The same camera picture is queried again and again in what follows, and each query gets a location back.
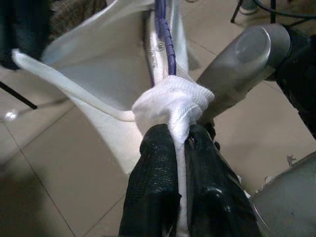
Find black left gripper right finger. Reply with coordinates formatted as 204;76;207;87
184;123;270;237

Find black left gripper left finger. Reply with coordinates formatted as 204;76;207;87
118;123;182;237

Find purple plastic hanger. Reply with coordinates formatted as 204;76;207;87
154;0;177;75

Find white shirt with black print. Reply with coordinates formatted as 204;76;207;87
11;0;215;237

